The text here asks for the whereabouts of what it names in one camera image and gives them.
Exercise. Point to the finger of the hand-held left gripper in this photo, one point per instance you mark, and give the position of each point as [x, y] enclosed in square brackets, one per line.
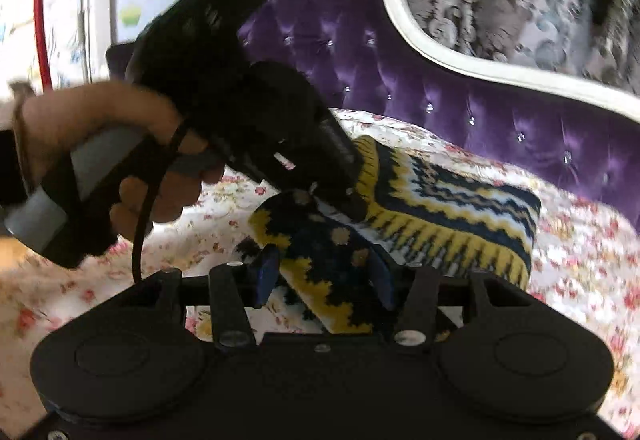
[357, 207]

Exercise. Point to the yellow black zigzag knit sweater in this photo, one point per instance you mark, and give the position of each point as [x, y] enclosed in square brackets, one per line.
[450, 205]

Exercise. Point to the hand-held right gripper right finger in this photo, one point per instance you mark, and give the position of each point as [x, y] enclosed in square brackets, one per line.
[381, 282]

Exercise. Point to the person's left hand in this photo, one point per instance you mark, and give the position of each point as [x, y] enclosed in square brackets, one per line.
[90, 108]

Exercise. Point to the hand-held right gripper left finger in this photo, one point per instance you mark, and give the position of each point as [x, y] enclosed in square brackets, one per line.
[265, 277]

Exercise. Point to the floral printed blanket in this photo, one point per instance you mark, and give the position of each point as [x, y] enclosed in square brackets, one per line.
[575, 260]

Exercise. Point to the purple tufted sofa white frame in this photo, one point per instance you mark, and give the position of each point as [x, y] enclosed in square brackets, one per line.
[450, 110]

